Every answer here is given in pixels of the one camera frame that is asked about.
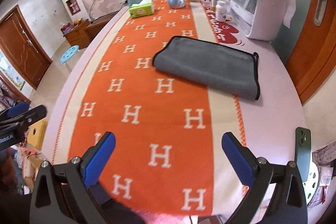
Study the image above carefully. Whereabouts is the purple and grey towel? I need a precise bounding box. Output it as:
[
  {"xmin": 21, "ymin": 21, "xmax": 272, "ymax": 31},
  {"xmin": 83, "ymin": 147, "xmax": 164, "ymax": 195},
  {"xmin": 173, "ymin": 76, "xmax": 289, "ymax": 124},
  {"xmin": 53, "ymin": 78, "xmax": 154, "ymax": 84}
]
[{"xmin": 152, "ymin": 36, "xmax": 260, "ymax": 100}]

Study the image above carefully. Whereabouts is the brown wooden room door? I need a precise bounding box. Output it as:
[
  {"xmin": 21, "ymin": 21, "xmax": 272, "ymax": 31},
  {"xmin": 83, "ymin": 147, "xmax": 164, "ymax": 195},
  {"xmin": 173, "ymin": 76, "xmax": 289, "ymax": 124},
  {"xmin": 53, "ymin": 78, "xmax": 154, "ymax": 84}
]
[{"xmin": 1, "ymin": 5, "xmax": 52, "ymax": 89}]

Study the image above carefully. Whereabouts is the yellow box on floor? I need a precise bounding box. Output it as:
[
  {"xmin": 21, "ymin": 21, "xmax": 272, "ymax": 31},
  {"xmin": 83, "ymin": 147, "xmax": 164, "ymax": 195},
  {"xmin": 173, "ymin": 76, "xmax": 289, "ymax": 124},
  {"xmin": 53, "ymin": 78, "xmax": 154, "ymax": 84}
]
[{"xmin": 27, "ymin": 119, "xmax": 47, "ymax": 150}]

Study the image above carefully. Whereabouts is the green cased smartphone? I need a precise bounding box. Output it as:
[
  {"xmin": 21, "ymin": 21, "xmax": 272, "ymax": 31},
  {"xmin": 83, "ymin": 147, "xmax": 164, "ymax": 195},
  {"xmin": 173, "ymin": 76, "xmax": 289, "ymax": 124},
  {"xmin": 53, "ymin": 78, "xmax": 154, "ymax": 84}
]
[{"xmin": 294, "ymin": 127, "xmax": 311, "ymax": 182}]

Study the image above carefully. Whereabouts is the blue plastic stool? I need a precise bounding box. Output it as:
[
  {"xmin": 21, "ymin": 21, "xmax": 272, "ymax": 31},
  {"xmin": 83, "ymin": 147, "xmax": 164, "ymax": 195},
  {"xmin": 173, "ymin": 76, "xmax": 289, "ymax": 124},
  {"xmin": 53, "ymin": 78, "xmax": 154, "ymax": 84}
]
[{"xmin": 60, "ymin": 45, "xmax": 79, "ymax": 64}]

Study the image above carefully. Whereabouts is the orange H-pattern table runner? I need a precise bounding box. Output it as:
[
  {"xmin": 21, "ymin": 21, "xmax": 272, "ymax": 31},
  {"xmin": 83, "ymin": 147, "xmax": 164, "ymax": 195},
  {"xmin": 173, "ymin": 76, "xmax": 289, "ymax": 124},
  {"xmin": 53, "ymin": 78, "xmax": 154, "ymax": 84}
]
[{"xmin": 53, "ymin": 0, "xmax": 245, "ymax": 216}]

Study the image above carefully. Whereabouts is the wooden tv cabinet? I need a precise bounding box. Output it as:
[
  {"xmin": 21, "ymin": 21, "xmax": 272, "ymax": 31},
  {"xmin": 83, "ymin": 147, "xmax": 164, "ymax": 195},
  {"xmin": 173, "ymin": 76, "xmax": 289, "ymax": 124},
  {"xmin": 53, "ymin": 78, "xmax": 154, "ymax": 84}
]
[{"xmin": 63, "ymin": 12, "xmax": 117, "ymax": 50}]

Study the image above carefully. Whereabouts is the red heart table mat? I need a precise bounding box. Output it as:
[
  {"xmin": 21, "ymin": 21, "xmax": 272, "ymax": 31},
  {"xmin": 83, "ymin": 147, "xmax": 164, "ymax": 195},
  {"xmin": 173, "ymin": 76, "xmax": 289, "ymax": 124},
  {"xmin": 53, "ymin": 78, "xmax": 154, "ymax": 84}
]
[{"xmin": 205, "ymin": 9, "xmax": 245, "ymax": 47}]

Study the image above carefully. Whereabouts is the white desktop storage cabinet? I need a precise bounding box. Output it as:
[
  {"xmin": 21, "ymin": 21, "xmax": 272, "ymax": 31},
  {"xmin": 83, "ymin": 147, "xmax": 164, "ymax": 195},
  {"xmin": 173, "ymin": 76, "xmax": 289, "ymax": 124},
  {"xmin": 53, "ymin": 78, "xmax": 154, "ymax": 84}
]
[{"xmin": 230, "ymin": 0, "xmax": 296, "ymax": 42}]

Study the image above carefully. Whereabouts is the green tissue box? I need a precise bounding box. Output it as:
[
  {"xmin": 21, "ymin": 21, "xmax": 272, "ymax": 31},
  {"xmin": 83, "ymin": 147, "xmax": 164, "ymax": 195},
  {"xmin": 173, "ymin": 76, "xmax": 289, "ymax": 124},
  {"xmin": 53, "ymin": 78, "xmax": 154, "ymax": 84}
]
[{"xmin": 128, "ymin": 0, "xmax": 154, "ymax": 18}]

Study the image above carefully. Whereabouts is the white pill bottle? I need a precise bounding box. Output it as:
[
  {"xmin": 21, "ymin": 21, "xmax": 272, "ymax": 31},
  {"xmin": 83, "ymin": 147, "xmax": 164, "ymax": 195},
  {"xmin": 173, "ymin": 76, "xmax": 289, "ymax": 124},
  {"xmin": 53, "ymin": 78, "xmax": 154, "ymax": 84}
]
[{"xmin": 215, "ymin": 0, "xmax": 227, "ymax": 22}]

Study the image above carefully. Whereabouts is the pink pig figurine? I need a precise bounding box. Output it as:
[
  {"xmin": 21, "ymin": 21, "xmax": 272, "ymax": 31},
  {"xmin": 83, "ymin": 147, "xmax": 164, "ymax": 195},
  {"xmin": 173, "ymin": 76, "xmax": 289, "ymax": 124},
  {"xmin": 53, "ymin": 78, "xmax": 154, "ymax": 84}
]
[{"xmin": 200, "ymin": 0, "xmax": 211, "ymax": 9}]

